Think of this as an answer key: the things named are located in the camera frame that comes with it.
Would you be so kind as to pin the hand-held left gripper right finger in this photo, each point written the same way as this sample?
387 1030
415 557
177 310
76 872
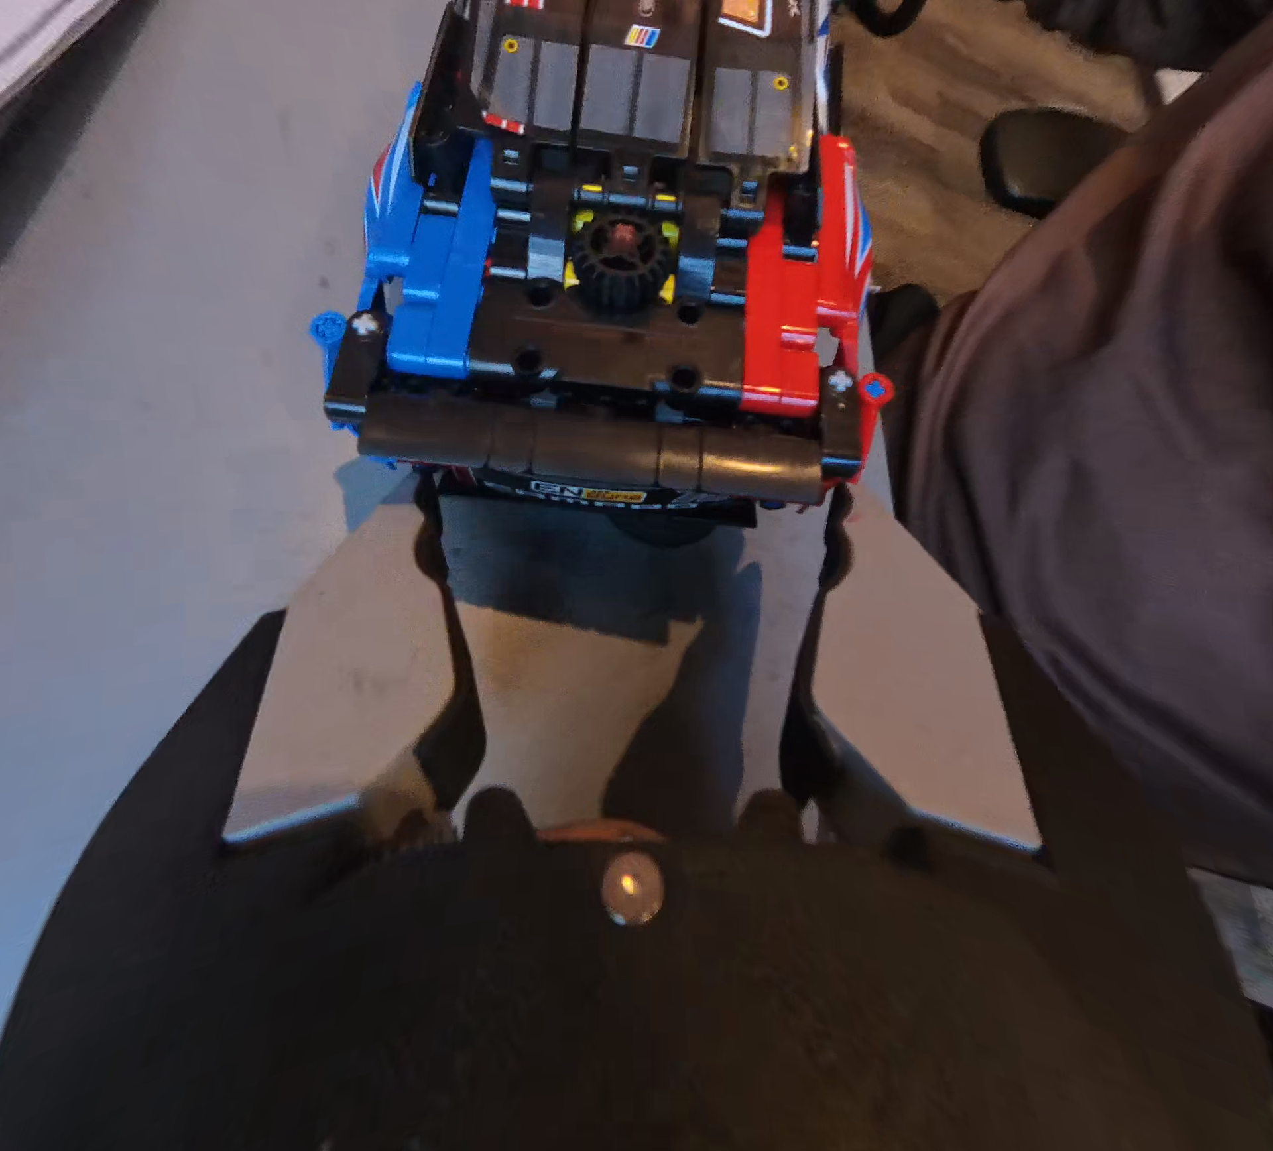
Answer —
915 703

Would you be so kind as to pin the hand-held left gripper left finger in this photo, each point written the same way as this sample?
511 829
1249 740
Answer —
338 703

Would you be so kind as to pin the toy brick race car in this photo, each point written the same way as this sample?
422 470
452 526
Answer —
597 345

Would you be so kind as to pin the black chair armrest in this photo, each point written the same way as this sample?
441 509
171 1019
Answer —
1045 161

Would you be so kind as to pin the person's dark sweater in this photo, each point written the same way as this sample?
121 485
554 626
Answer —
1093 474

